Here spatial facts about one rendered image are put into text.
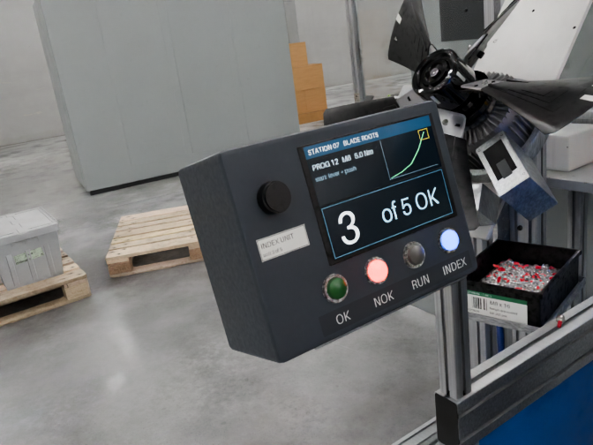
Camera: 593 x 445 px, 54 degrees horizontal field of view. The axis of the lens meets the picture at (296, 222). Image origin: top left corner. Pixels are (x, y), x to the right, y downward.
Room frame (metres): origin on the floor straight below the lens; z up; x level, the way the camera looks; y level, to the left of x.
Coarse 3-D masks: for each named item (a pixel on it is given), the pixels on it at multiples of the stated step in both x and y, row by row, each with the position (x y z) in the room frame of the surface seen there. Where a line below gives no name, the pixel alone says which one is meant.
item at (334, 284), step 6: (330, 276) 0.48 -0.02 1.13; (336, 276) 0.49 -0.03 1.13; (342, 276) 0.49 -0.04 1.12; (324, 282) 0.48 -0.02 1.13; (330, 282) 0.48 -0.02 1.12; (336, 282) 0.48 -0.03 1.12; (342, 282) 0.48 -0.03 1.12; (324, 288) 0.48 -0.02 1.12; (330, 288) 0.47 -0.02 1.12; (336, 288) 0.48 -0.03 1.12; (342, 288) 0.48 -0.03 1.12; (348, 288) 0.49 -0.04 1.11; (324, 294) 0.48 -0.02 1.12; (330, 294) 0.47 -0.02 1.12; (336, 294) 0.47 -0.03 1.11; (342, 294) 0.48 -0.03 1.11; (330, 300) 0.47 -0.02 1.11; (336, 300) 0.48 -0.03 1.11
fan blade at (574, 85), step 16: (512, 80) 1.22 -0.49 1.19; (544, 80) 1.19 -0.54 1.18; (560, 80) 1.16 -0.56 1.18; (576, 80) 1.13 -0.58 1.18; (592, 80) 1.11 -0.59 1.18; (496, 96) 1.15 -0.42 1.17; (512, 96) 1.13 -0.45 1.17; (528, 96) 1.11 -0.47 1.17; (544, 96) 1.09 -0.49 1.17; (560, 96) 1.08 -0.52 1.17; (576, 96) 1.06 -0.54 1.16; (528, 112) 1.06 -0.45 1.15; (544, 112) 1.05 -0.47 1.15; (560, 112) 1.03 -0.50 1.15; (576, 112) 1.01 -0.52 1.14; (544, 128) 1.01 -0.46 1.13; (560, 128) 1.00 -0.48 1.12
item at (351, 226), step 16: (320, 208) 0.50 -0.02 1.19; (336, 208) 0.51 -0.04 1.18; (352, 208) 0.52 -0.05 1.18; (336, 224) 0.51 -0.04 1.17; (352, 224) 0.51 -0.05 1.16; (368, 224) 0.52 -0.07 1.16; (336, 240) 0.50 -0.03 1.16; (352, 240) 0.51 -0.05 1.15; (368, 240) 0.52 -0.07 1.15; (336, 256) 0.49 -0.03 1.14
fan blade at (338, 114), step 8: (392, 96) 1.40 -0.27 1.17; (352, 104) 1.48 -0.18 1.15; (360, 104) 1.46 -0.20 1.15; (368, 104) 1.44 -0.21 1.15; (376, 104) 1.43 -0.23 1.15; (384, 104) 1.41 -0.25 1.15; (392, 104) 1.40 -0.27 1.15; (328, 112) 1.53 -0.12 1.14; (336, 112) 1.51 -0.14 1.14; (344, 112) 1.49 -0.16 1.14; (352, 112) 1.47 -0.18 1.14; (360, 112) 1.45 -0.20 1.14; (368, 112) 1.44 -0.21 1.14; (376, 112) 1.42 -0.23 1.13; (328, 120) 1.52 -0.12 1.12; (336, 120) 1.50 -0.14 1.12; (344, 120) 1.48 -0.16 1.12
